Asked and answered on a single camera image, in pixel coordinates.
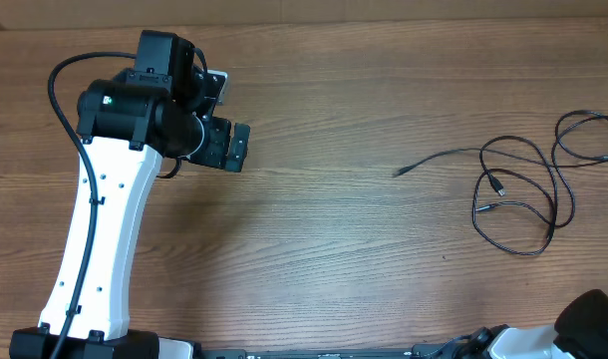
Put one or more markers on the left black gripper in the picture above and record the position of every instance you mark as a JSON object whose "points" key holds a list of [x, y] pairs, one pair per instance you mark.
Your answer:
{"points": [[215, 154]]}

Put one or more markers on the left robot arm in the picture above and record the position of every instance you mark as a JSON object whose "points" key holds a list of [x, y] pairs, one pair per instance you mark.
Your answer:
{"points": [[162, 107]]}

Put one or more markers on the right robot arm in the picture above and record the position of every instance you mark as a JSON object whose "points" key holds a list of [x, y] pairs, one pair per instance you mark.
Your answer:
{"points": [[579, 332]]}

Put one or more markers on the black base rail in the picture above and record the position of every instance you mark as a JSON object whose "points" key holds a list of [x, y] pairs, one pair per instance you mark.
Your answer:
{"points": [[441, 350]]}

